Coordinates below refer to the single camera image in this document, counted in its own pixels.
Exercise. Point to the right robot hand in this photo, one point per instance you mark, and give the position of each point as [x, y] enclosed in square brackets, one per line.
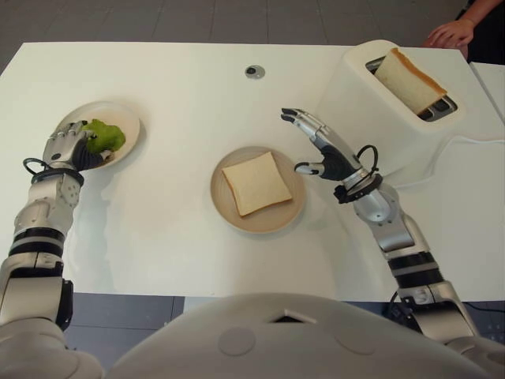
[331, 152]

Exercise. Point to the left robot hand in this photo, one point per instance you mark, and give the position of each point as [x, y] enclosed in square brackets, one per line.
[63, 148]

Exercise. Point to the green lettuce leaf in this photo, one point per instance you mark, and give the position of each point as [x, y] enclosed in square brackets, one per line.
[108, 136]

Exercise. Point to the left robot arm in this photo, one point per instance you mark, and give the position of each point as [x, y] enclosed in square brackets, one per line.
[35, 252]

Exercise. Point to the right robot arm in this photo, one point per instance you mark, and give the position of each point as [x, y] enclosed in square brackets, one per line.
[410, 252]

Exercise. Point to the cream toaster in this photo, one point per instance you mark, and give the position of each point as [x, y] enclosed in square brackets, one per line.
[386, 114]

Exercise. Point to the white round plate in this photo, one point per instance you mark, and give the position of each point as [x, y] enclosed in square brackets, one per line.
[126, 122]

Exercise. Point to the bread slice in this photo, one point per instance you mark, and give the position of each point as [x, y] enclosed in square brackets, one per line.
[256, 183]
[410, 87]

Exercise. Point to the beige round plate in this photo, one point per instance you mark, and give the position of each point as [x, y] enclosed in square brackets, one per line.
[236, 221]

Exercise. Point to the person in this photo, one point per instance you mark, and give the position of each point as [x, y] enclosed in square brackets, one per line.
[469, 27]

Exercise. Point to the robot body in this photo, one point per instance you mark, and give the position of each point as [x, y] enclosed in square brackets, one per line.
[292, 339]

